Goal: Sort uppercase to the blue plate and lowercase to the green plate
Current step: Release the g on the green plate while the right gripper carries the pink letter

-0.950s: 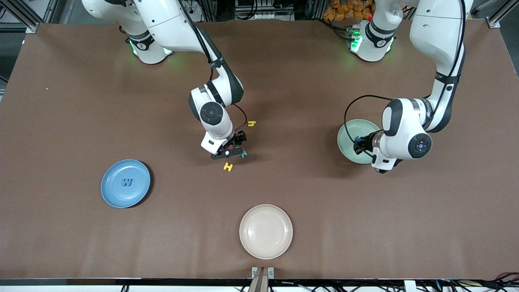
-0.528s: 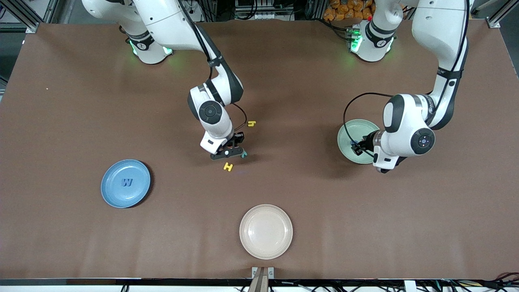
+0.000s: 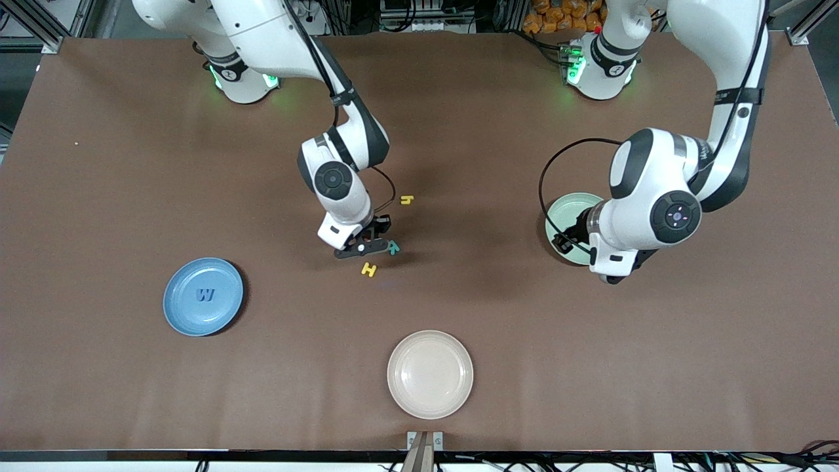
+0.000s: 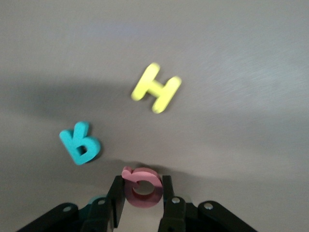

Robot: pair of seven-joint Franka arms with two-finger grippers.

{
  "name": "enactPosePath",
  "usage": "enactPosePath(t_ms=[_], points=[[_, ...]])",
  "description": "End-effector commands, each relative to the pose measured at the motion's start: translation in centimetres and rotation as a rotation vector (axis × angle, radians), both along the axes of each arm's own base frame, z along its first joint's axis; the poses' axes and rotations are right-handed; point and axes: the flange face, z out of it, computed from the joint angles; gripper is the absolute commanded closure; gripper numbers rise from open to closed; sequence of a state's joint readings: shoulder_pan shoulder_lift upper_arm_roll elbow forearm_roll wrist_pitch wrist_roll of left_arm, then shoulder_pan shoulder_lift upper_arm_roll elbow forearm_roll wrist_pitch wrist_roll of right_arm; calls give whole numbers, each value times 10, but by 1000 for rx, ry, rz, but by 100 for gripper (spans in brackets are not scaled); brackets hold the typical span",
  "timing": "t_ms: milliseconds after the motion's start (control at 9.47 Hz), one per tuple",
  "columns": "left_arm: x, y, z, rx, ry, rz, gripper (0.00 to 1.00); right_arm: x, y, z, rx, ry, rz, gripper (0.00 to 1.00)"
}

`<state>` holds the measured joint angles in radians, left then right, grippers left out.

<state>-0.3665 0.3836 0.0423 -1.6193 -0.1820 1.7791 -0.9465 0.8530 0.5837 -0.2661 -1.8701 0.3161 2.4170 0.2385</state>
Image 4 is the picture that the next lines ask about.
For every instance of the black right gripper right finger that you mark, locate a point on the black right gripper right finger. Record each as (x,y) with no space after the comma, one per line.
(173,217)

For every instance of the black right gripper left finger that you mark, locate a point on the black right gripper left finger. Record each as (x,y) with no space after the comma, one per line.
(101,215)

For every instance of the red foam uppercase Q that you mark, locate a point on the red foam uppercase Q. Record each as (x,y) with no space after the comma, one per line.
(147,175)

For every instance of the teal foam uppercase R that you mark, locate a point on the teal foam uppercase R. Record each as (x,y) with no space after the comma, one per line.
(72,142)

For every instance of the yellow foam uppercase H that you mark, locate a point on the yellow foam uppercase H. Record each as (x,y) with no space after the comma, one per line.
(157,88)

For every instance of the brown table cover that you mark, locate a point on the brown table cover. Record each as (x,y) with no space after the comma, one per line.
(217,36)

